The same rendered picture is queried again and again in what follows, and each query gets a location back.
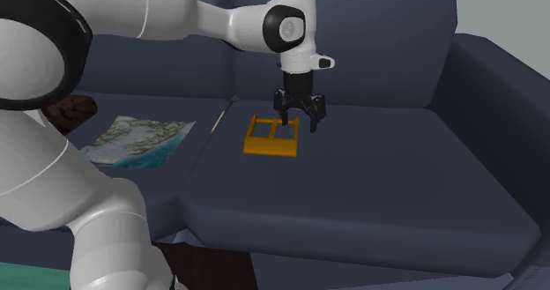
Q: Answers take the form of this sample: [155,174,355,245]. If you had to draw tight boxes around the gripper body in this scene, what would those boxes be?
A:
[282,71,315,108]

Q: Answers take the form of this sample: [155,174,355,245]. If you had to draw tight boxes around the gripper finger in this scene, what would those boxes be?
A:
[301,93,327,134]
[273,88,291,127]

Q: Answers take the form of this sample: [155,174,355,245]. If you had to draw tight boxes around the thin beige stick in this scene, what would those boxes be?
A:
[210,109,227,135]

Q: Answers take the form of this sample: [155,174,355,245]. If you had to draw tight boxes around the dark blue sofa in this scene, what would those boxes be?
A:
[0,0,550,290]

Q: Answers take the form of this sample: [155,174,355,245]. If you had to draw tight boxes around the flat print with map picture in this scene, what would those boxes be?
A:
[78,115,197,170]

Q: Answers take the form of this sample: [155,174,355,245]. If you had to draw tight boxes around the dark brown round object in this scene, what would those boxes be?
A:
[41,93,99,137]

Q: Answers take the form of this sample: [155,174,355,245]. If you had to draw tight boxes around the orange open frame rack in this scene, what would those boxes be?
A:
[242,114,301,158]

